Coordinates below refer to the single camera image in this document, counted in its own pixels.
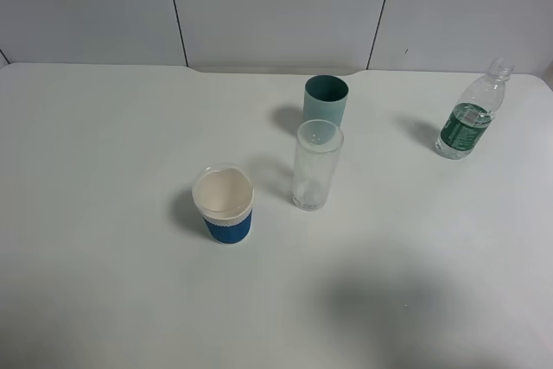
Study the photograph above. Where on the teal plastic cup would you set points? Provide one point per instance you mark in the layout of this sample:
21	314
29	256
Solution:
325	98

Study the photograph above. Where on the clear bottle with green label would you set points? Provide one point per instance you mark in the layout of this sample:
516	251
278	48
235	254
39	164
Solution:
474	111

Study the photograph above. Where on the blue and white paper cup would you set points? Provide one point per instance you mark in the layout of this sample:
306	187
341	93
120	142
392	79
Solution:
223	195

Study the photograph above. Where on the tall clear glass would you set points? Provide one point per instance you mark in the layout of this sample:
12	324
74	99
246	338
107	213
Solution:
318	146

